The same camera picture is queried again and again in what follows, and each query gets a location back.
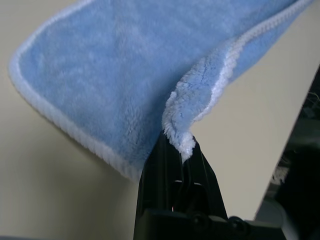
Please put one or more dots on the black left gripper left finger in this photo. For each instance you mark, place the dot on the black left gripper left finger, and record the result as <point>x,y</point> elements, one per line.
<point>157,180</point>

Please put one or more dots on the light blue terry towel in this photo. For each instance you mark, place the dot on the light blue terry towel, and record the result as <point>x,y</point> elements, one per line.
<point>112,75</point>

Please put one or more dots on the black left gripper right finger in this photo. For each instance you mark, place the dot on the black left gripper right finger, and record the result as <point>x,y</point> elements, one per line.
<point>202,182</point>

